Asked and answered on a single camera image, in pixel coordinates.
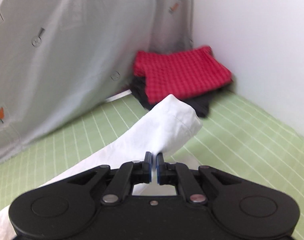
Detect red waffle cloth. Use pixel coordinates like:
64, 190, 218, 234
133, 46, 232, 104

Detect black folded garment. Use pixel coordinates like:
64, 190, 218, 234
129, 77, 232, 118

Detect white pants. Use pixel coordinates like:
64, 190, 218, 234
0, 95, 202, 239

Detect grey printed sheet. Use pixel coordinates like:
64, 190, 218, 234
0, 0, 193, 163

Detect green grid mat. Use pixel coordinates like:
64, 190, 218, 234
0, 92, 304, 239

